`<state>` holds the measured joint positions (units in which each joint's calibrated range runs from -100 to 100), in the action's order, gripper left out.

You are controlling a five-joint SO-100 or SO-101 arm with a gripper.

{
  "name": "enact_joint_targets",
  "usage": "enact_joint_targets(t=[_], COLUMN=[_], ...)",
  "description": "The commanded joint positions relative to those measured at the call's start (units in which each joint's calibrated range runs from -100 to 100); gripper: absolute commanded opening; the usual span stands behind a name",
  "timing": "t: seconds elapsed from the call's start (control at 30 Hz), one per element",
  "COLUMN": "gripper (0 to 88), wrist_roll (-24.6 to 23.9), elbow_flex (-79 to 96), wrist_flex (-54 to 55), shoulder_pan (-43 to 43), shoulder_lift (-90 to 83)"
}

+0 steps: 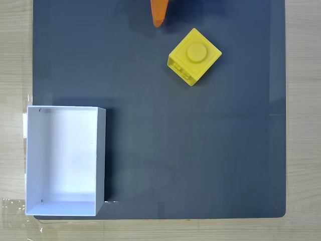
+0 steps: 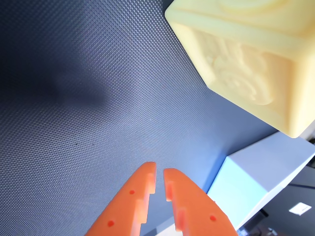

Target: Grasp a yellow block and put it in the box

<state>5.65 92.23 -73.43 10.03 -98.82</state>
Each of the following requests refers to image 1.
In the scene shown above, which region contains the yellow toy block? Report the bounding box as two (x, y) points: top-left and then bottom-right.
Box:
(167, 28), (222, 87)

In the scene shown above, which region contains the white open cardboard box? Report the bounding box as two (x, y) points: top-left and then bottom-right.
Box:
(25, 105), (107, 217)

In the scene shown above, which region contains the dark grey table mat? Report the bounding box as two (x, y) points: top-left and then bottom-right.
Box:
(32, 0), (287, 221)

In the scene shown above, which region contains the clear adhesive tape strip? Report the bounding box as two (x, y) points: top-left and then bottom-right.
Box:
(2, 197), (35, 241)

